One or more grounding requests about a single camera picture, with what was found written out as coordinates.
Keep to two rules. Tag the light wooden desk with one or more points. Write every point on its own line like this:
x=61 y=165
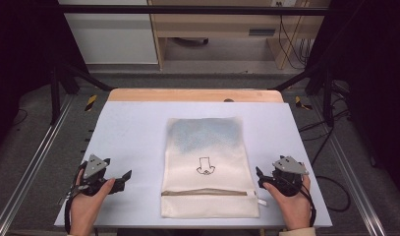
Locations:
x=220 y=24

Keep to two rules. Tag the person's right hand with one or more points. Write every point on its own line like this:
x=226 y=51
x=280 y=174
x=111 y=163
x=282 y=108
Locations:
x=292 y=206

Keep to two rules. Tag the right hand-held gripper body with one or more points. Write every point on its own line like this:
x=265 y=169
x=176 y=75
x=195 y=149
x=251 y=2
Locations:
x=287 y=170

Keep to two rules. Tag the person's left hand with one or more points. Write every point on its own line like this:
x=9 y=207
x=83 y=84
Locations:
x=86 y=209

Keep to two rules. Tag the cream mesh laundry bag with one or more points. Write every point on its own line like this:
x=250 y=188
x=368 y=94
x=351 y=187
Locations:
x=205 y=164

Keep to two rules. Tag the black horizontal frame bar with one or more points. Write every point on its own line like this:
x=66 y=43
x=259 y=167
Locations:
x=187 y=10

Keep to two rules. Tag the black metal stand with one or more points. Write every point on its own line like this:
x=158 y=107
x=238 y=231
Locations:
x=328 y=98
x=55 y=95

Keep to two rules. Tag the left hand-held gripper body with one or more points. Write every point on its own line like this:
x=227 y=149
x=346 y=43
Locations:
x=95 y=165

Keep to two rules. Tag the white table mat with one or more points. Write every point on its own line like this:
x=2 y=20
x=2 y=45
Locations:
x=132 y=137

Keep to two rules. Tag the yellow black floor tape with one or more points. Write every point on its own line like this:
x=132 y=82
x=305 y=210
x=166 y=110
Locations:
x=299 y=103
x=91 y=102

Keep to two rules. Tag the white cabinet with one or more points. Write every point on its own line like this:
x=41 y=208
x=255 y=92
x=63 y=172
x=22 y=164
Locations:
x=112 y=36

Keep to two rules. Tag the dark curtain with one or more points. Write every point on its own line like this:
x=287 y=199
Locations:
x=20 y=49
x=374 y=65

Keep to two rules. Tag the aluminium floor rail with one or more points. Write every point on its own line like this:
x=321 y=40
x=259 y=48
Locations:
x=351 y=167
x=33 y=160

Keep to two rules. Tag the wooden table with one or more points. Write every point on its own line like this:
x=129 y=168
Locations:
x=174 y=95

